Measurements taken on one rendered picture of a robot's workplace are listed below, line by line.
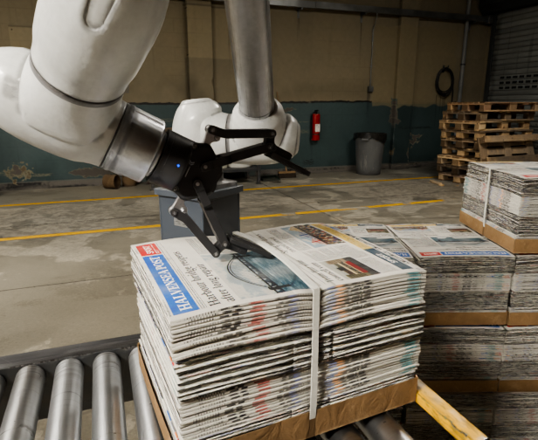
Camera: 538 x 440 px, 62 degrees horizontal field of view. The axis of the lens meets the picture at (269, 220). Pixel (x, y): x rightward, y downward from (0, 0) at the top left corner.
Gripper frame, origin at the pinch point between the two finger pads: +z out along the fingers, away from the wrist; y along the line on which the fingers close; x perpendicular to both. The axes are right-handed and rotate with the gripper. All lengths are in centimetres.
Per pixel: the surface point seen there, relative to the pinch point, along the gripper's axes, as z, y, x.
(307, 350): 5.7, 14.7, 13.9
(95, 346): -12.3, 40.0, -23.7
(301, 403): 8.8, 22.1, 13.7
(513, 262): 89, -13, -30
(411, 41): 426, -365, -699
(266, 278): -1.6, 8.7, 8.5
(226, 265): -5.1, 10.4, 2.3
